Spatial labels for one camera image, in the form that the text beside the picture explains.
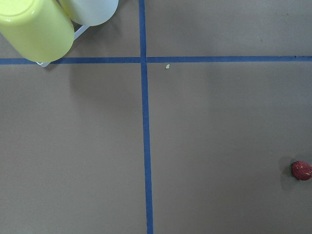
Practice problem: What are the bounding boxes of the red strawberry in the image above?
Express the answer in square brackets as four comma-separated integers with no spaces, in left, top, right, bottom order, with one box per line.
[291,161,312,181]

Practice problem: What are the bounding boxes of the white plastic cup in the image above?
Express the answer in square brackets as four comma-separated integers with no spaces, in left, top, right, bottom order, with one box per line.
[59,0,119,26]

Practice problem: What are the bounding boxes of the yellow plastic cup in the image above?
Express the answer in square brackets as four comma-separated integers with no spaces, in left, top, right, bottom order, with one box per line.
[0,0,75,63]

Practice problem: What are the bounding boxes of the white wire cup rack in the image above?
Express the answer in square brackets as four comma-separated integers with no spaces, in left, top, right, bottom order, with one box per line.
[35,0,90,68]

